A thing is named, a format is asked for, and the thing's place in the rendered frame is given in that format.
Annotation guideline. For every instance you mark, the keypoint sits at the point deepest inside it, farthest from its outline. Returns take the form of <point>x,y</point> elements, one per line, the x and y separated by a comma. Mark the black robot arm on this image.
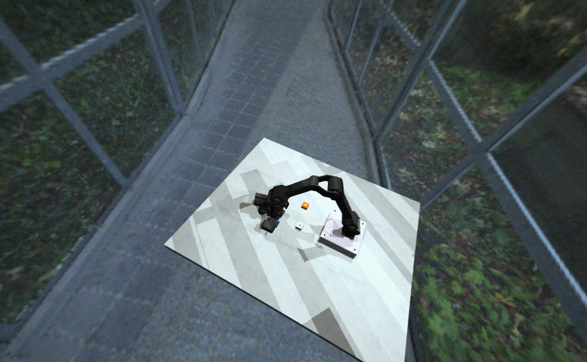
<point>278,197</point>

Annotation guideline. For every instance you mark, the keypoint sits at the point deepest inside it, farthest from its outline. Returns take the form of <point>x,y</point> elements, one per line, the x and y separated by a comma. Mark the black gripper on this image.
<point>270,223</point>

